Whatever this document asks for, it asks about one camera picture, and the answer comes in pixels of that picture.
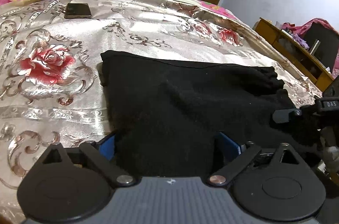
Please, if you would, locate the black smartphone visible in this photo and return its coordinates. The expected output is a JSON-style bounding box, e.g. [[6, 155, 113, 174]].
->
[[64, 3, 92, 19]]

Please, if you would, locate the pink clothes pile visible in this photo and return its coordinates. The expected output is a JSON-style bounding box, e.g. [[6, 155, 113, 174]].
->
[[281, 18, 338, 77]]

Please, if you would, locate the silver floral satin bedspread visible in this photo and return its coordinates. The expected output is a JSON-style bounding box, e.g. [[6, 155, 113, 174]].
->
[[0, 0, 322, 224]]

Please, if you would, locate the wooden side shelf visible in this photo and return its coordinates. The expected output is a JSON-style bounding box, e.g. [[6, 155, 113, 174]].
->
[[254, 18, 334, 91]]

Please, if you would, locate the black pant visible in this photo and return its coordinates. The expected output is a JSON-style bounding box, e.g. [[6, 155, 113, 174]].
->
[[101, 50, 320, 177]]

